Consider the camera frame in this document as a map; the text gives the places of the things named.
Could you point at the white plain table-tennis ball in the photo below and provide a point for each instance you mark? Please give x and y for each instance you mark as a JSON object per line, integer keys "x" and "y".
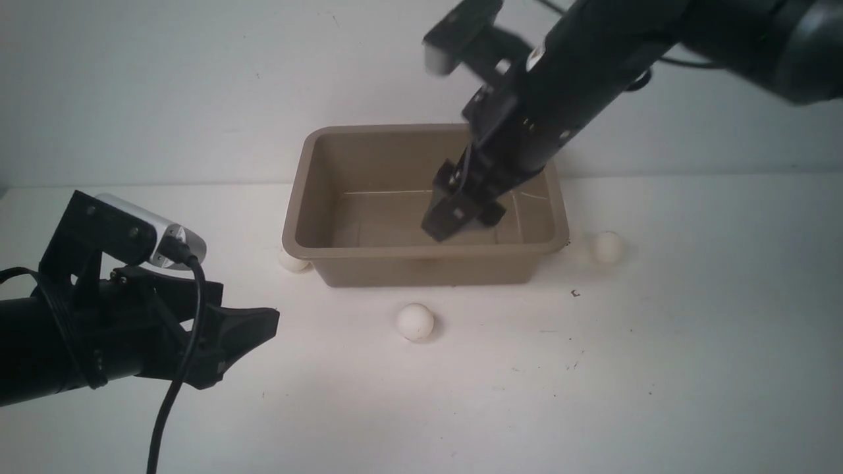
{"x": 415, "y": 322}

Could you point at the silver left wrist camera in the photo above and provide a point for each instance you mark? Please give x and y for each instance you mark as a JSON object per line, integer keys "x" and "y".
{"x": 107, "y": 225}

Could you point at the tan plastic bin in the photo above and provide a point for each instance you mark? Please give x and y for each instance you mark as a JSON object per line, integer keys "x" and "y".
{"x": 359, "y": 197}

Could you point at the white ball left of bin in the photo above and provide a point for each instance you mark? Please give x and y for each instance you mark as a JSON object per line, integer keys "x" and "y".
{"x": 292, "y": 264}

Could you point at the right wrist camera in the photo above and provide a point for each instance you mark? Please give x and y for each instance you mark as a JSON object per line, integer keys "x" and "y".
{"x": 468, "y": 36}

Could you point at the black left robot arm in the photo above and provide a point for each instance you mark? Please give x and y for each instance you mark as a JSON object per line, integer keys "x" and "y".
{"x": 50, "y": 338}

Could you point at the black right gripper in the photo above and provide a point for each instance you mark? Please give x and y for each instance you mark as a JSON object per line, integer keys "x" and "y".
{"x": 502, "y": 153}

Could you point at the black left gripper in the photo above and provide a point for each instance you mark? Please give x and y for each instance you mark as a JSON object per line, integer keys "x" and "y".
{"x": 141, "y": 332}

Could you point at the white ball with logo front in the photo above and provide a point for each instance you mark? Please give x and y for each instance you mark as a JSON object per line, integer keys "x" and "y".
{"x": 579, "y": 250}

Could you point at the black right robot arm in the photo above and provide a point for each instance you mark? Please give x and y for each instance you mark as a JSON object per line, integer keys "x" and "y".
{"x": 535, "y": 99}

